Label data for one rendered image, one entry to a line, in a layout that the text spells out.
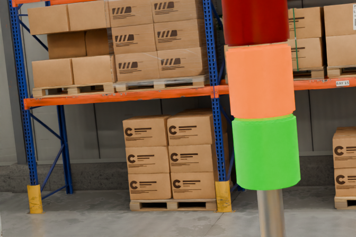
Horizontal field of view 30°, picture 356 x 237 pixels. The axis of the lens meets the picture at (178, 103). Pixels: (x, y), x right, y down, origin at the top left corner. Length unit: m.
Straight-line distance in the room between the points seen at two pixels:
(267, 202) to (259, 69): 0.11
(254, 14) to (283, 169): 0.12
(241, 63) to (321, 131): 9.06
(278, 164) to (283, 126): 0.03
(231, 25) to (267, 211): 0.15
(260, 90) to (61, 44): 9.12
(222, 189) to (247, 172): 7.94
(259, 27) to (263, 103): 0.06
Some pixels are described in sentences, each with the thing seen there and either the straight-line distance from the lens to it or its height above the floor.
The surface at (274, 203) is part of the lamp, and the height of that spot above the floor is 2.15.
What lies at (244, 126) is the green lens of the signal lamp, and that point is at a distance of 0.50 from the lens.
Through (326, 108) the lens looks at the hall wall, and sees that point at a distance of 9.50.
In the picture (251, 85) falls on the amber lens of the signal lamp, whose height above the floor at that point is 2.24.
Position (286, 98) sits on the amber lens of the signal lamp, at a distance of 0.50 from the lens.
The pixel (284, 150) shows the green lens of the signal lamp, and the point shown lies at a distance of 0.51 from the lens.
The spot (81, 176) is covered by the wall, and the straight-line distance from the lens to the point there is 10.55.
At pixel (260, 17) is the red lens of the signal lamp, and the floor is 2.29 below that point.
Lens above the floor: 2.28
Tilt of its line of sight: 6 degrees down
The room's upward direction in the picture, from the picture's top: 5 degrees counter-clockwise
